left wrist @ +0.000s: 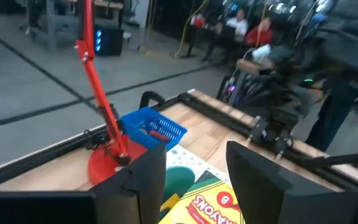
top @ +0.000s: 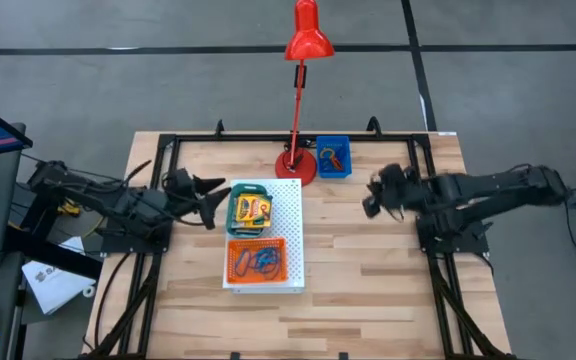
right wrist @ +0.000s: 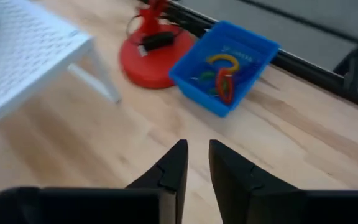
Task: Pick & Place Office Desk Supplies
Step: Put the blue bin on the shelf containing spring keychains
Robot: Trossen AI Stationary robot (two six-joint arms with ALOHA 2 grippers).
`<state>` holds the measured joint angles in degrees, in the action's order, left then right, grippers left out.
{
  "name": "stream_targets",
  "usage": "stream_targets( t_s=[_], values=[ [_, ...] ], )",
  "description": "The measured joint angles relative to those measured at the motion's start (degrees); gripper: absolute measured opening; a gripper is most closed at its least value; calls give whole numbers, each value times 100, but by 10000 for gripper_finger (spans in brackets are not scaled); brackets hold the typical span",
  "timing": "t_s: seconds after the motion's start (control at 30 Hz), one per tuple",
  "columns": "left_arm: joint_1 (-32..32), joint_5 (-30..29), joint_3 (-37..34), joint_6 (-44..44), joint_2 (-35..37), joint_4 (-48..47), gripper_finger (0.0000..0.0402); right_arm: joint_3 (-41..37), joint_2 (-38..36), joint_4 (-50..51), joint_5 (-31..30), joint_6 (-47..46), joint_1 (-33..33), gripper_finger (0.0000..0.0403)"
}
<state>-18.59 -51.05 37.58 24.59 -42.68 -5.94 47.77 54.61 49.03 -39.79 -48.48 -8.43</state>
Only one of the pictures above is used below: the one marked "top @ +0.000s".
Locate white perforated metal shelf riser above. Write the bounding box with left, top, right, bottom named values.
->
left=221, top=177, right=306, bottom=295

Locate red desk lamp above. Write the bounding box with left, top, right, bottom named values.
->
left=274, top=0, right=337, bottom=188

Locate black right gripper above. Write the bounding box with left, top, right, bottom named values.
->
left=361, top=163, right=427, bottom=220

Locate orange plastic basket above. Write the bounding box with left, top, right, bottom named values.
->
left=225, top=236, right=289, bottom=286

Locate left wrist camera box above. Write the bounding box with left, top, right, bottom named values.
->
left=166, top=168, right=195, bottom=187

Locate blue plastic bin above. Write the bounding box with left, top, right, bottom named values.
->
left=315, top=135, right=354, bottom=180

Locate white paper sheet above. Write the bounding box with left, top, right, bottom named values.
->
left=21, top=236, right=97, bottom=316

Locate yellow cable connector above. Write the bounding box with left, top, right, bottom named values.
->
left=57, top=198, right=82, bottom=217

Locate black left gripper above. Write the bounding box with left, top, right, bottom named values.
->
left=162, top=175, right=233, bottom=230

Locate teal plastic basket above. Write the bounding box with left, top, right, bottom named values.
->
left=225, top=182, right=275, bottom=238

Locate black aluminium table frame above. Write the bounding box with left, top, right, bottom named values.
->
left=80, top=117, right=512, bottom=360

